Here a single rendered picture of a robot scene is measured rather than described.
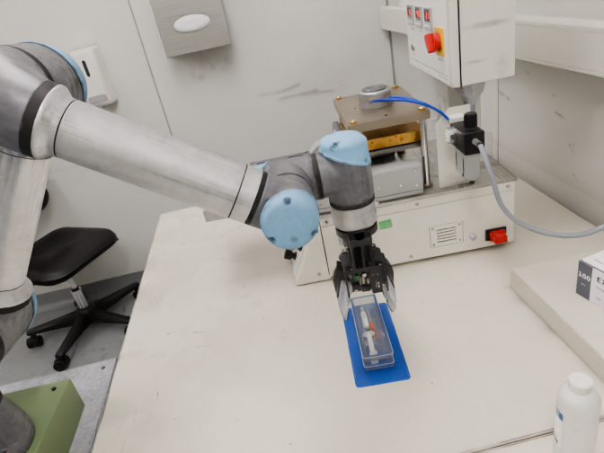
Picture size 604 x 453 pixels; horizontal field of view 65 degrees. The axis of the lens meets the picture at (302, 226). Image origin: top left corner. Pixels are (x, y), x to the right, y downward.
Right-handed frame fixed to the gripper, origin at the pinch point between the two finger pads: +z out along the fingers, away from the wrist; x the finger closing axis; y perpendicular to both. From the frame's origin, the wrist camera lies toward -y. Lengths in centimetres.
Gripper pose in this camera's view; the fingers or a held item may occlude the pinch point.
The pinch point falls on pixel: (368, 308)
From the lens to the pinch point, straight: 94.0
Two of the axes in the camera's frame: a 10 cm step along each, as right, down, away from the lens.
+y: 0.4, 4.6, -8.9
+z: 1.9, 8.7, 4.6
